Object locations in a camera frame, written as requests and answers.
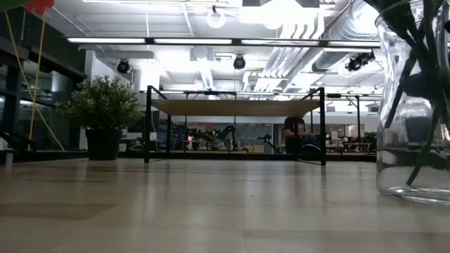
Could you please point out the blue artificial flower bunch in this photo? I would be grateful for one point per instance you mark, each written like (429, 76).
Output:
(427, 151)

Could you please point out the red artificial flower bunch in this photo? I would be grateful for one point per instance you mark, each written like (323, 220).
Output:
(39, 5)

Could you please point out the background black robot arm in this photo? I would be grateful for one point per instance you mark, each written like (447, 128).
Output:
(228, 135)

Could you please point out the black ceiling spotlight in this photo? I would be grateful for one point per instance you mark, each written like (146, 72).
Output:
(123, 66)
(239, 62)

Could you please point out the person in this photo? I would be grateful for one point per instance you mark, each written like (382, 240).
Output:
(294, 133)

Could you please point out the long ceiling light bar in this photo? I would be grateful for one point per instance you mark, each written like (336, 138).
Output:
(193, 41)

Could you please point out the white globe lamp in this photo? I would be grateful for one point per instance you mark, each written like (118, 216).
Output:
(216, 19)

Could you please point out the potted green plant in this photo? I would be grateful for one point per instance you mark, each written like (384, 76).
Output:
(102, 105)

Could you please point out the clear glass vase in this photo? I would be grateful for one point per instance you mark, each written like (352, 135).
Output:
(393, 158)

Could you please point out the wooden shelf with black frame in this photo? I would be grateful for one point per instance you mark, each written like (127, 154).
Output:
(232, 107)

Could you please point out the black aluminium rig frame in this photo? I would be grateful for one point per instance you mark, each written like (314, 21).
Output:
(211, 155)

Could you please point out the silver ventilation duct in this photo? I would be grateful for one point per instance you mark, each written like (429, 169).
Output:
(337, 52)

